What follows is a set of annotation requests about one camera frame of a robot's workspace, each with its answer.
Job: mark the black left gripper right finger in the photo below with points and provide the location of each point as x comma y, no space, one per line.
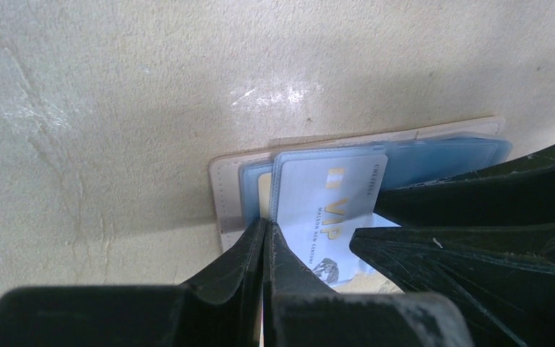
301,310

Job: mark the silver VIP credit card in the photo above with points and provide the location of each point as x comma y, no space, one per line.
319,200

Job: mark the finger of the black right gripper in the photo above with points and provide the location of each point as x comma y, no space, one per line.
520,192
502,279

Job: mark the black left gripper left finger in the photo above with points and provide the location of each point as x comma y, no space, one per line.
219,306

